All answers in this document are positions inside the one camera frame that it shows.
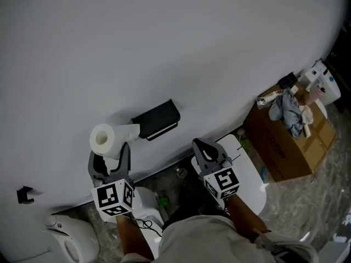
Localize white foam box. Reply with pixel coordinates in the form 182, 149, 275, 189
319, 241, 351, 263

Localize white appliance with blue button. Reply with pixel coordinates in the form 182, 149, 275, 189
312, 59, 342, 107

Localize dark metal shelf rack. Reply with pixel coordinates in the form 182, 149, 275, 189
326, 26, 351, 115

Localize person's right forearm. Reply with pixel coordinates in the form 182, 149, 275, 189
225, 193, 273, 244

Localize white paper scraps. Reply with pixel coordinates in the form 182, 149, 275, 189
332, 215, 351, 244

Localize black metal holder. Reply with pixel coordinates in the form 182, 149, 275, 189
278, 72, 298, 89

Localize white toilet with round tank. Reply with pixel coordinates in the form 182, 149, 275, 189
98, 186, 171, 260

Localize person's left forearm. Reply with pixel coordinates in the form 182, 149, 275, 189
116, 215, 153, 260

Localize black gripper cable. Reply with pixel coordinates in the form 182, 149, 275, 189
129, 215, 163, 238

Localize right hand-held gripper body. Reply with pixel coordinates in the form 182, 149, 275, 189
199, 158, 241, 200

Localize black wall paper holder shelf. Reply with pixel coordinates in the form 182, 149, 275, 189
131, 98, 182, 142

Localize white urinal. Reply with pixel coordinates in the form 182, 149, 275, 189
38, 215, 100, 263

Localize grey crumpled cloth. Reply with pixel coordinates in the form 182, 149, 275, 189
268, 89, 304, 140

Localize large brown cardboard box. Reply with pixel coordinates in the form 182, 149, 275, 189
243, 82, 338, 184

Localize white flat square toilet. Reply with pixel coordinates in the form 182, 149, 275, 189
190, 134, 268, 216

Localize cream crumpled cloth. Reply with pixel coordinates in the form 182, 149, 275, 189
299, 105, 314, 126

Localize white plastic box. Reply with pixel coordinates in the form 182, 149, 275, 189
298, 68, 325, 88

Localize white wrapped tube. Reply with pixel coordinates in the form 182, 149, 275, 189
256, 90, 285, 110

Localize white round brush head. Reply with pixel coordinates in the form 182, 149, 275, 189
236, 127, 248, 145

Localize grey floor water valve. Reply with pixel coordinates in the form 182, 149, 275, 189
173, 165, 188, 178

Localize black wall hook bracket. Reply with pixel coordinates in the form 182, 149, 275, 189
16, 185, 35, 205

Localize white toilet paper roll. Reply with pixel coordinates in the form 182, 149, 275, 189
89, 122, 141, 161

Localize person's grey shirt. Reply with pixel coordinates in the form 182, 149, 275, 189
120, 215, 320, 263

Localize pink cup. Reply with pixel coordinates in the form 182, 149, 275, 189
304, 87, 327, 107

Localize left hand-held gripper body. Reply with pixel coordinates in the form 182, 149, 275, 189
90, 174, 135, 217

